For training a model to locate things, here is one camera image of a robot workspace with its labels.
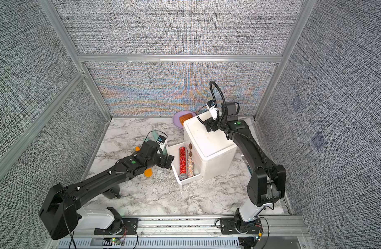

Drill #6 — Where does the white bottom drawer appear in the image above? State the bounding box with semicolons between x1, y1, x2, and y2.
167;143;202;188

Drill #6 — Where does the white plastic drawer cabinet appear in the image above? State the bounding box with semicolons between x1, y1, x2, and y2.
183;112;237;181

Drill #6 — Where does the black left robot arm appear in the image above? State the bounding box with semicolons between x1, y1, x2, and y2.
39;141;175;240

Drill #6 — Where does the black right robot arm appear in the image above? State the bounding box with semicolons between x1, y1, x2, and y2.
208;100;287;233

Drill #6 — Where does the orange toy food slice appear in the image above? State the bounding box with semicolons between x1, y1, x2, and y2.
179;113;194;125

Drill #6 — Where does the purple plastic plate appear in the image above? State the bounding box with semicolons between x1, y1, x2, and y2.
172;111;196;130

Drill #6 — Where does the black cup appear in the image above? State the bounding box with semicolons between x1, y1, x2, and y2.
102;185;121;199

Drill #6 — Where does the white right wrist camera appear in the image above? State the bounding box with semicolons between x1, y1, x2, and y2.
207;100;220;120

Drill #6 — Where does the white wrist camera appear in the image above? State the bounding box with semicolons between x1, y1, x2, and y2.
207;100;220;120
156;135;168;150

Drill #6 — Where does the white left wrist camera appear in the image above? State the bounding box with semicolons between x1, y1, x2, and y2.
156;135;168;150

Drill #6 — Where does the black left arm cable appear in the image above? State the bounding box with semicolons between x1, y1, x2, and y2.
143;130;169;147

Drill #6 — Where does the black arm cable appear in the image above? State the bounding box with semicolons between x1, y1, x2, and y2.
143;130;169;147
196;80;241;131

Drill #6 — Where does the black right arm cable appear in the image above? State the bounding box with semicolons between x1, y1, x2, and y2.
196;80;241;131

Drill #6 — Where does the aluminium mounting rail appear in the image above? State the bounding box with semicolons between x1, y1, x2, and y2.
72;212;309;237

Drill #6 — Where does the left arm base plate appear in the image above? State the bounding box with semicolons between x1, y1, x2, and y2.
94;218;139;236

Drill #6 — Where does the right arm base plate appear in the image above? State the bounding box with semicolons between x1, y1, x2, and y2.
219;217;264;234

